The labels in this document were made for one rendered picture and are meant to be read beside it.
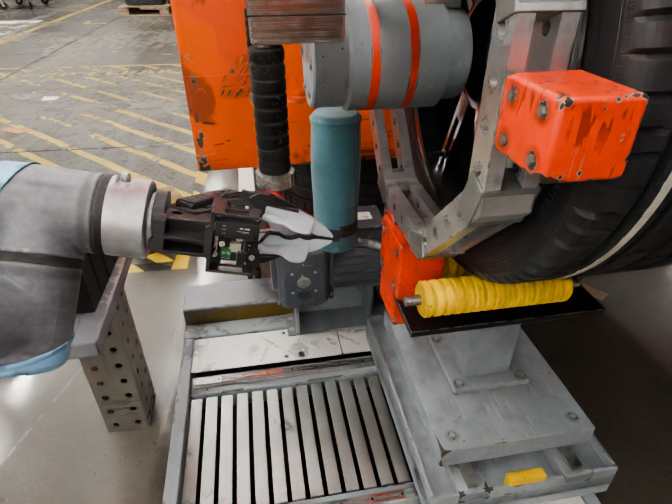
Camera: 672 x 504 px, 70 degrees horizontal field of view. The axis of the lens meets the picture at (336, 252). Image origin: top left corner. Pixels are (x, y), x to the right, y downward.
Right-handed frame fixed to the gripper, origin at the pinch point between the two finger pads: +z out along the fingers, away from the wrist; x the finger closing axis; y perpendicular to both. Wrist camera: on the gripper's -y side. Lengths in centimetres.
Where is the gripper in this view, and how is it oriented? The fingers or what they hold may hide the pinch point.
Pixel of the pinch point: (321, 235)
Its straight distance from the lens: 61.8
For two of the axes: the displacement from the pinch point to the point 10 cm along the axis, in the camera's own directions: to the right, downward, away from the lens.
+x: 1.9, -9.2, -3.4
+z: 9.6, 1.1, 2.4
